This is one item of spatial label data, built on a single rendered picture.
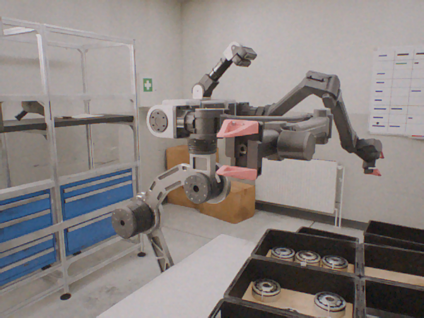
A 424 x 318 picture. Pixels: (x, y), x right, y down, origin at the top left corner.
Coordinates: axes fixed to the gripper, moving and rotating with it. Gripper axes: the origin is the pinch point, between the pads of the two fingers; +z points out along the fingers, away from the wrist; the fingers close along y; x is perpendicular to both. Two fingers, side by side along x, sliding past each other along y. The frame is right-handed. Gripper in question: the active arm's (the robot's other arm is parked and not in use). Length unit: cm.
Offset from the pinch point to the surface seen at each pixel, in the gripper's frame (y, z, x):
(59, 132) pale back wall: 31, -153, 281
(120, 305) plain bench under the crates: 76, -37, 70
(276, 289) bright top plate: 59, -58, 11
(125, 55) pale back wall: -51, -245, 282
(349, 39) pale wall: -68, -356, 56
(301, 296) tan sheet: 62, -64, 3
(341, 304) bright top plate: 59, -62, -11
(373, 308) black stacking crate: 62, -70, -19
